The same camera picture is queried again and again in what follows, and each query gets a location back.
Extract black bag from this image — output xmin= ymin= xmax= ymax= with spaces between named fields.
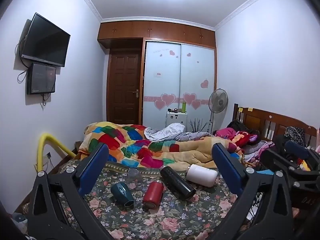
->
xmin=226 ymin=119 xmax=248 ymax=132

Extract black dotted cloth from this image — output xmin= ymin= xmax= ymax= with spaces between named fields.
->
xmin=284 ymin=125 xmax=306 ymax=147

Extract colourful patchwork blanket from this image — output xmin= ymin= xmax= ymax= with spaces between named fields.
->
xmin=79 ymin=121 xmax=245 ymax=170

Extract pink clothing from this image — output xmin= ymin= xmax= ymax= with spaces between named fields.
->
xmin=214 ymin=127 xmax=237 ymax=140

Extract standing fan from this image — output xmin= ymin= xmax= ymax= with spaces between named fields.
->
xmin=207 ymin=88 xmax=229 ymax=135

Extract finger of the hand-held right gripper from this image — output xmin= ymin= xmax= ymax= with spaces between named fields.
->
xmin=260 ymin=149 xmax=304 ymax=178
xmin=284 ymin=140 xmax=320 ymax=167

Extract wooden wardrobe with heart stickers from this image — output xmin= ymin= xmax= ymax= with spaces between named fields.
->
xmin=97 ymin=21 xmax=217 ymax=133

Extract grey patterned blanket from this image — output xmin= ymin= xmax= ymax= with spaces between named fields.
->
xmin=144 ymin=123 xmax=213 ymax=143

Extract pile of purple clothes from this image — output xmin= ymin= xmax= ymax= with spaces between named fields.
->
xmin=242 ymin=140 xmax=275 ymax=167

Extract white thermos cup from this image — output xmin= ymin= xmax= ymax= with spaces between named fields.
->
xmin=185 ymin=164 xmax=218 ymax=187

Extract small black wall monitor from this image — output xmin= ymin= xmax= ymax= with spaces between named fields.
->
xmin=26 ymin=63 xmax=57 ymax=95

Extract brown wooden door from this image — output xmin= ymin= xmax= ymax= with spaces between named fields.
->
xmin=107 ymin=51 xmax=141 ymax=125

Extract wall-mounted black television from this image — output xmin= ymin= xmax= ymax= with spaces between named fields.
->
xmin=21 ymin=12 xmax=71 ymax=68

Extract red thermos cup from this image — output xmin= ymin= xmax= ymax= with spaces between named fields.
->
xmin=142 ymin=179 xmax=164 ymax=207

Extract red plush toy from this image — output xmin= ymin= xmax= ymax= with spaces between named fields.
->
xmin=232 ymin=130 xmax=259 ymax=147

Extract black thermos cup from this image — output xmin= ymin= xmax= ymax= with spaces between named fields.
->
xmin=159 ymin=165 xmax=197 ymax=201

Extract clear glass cup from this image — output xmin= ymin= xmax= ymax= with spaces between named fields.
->
xmin=126 ymin=168 xmax=143 ymax=189

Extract television cable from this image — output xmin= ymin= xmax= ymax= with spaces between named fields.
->
xmin=15 ymin=34 xmax=32 ymax=83

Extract yellow padded rail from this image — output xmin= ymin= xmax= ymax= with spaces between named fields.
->
xmin=37 ymin=133 xmax=76 ymax=173

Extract floral bed sheet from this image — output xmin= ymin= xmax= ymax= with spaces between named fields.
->
xmin=15 ymin=160 xmax=263 ymax=240

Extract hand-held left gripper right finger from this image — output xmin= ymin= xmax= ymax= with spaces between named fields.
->
xmin=212 ymin=142 xmax=293 ymax=240

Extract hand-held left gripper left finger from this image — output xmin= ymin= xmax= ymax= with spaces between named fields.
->
xmin=27 ymin=143 xmax=113 ymax=240

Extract dark dried twigs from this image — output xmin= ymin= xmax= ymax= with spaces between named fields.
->
xmin=189 ymin=118 xmax=208 ymax=133

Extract dark teal cup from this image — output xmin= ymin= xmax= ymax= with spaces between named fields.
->
xmin=110 ymin=182 xmax=135 ymax=210

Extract wooden headboard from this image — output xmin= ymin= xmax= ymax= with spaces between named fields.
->
xmin=232 ymin=103 xmax=318 ymax=151

